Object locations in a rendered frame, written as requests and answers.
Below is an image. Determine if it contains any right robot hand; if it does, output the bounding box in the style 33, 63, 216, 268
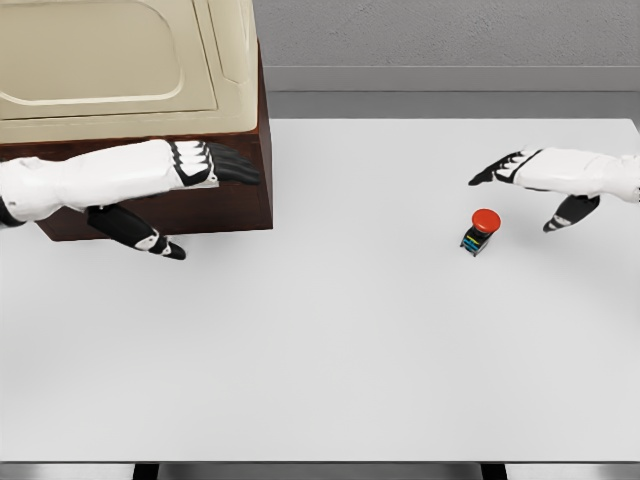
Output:
468, 146, 622, 234

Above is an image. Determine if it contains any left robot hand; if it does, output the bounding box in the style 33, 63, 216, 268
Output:
63, 139, 262, 262

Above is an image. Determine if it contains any dark brown cabinet drawer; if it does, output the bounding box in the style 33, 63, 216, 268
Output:
35, 133, 266, 242

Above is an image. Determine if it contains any beige and brown cabinet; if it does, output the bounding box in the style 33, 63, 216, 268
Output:
0, 0, 275, 243

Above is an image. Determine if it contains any red button switch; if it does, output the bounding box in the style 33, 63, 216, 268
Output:
457, 207, 503, 259

